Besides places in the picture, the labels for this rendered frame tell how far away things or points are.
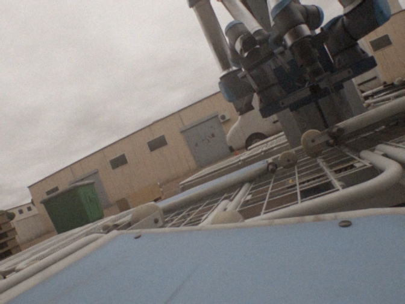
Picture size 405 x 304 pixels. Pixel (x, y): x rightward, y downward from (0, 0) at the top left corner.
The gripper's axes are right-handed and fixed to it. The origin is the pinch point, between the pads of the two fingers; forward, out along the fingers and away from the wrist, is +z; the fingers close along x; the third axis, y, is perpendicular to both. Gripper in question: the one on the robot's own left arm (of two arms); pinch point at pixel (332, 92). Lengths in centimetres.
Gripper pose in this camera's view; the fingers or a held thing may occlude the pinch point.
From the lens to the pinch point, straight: 87.5
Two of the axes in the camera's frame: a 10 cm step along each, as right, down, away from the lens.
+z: 3.7, 9.3, -0.9
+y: -8.4, 3.7, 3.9
